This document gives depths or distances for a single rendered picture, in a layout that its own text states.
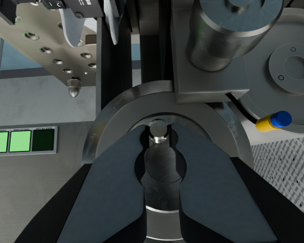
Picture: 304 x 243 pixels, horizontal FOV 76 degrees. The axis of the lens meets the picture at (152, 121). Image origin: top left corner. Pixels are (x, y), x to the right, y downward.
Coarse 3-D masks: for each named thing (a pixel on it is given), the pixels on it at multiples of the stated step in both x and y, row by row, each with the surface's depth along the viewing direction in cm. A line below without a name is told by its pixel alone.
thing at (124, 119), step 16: (144, 96) 16; (160, 96) 16; (128, 112) 16; (144, 112) 16; (160, 112) 16; (176, 112) 16; (192, 112) 16; (208, 112) 16; (112, 128) 16; (128, 128) 16; (208, 128) 16; (224, 128) 16; (224, 144) 15; (160, 224) 14; (176, 224) 14
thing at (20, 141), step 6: (12, 132) 50; (18, 132) 50; (24, 132) 50; (12, 138) 50; (18, 138) 50; (24, 138) 50; (12, 144) 50; (18, 144) 50; (24, 144) 50; (12, 150) 49; (18, 150) 49; (24, 150) 49
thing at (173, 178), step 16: (192, 128) 15; (160, 144) 15; (144, 160) 15; (160, 160) 15; (144, 176) 15; (160, 176) 15; (176, 176) 15; (144, 192) 14; (160, 192) 14; (176, 192) 14; (160, 208) 14; (176, 208) 14
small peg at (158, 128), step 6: (156, 120) 13; (162, 120) 13; (150, 126) 12; (156, 126) 12; (162, 126) 12; (168, 126) 13; (150, 132) 12; (156, 132) 12; (162, 132) 12; (168, 132) 12; (156, 138) 12; (162, 138) 12
